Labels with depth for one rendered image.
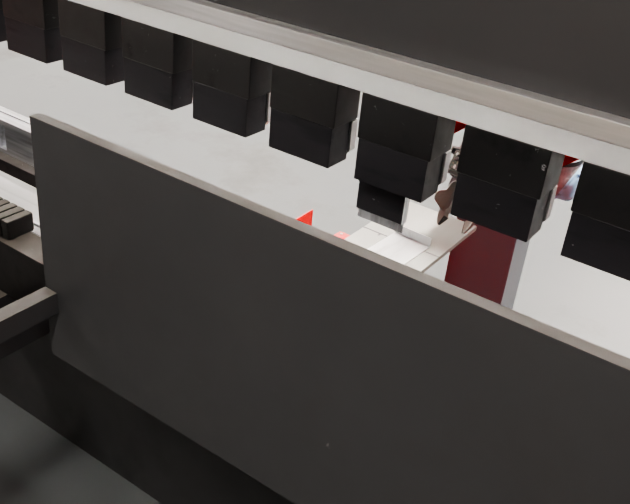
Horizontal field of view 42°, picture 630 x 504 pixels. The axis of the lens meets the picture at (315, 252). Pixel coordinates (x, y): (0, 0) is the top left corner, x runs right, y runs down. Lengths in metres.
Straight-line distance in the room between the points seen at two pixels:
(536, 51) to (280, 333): 0.49
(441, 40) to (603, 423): 0.55
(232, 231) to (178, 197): 0.10
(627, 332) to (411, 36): 2.49
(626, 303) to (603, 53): 2.69
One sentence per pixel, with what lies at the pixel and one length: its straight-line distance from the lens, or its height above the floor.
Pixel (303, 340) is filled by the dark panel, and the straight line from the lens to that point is 1.05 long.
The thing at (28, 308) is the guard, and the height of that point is 1.04.
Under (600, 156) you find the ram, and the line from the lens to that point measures 1.30.
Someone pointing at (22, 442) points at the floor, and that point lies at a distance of 2.68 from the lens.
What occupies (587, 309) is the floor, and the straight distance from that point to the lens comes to 3.57.
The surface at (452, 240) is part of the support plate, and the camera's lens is 1.72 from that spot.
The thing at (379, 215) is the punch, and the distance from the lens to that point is 1.55.
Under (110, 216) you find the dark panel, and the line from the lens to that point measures 1.22.
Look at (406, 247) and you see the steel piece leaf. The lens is 1.66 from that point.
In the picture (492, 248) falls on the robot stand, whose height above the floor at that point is 0.71.
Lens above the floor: 1.81
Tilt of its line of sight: 30 degrees down
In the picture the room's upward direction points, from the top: 6 degrees clockwise
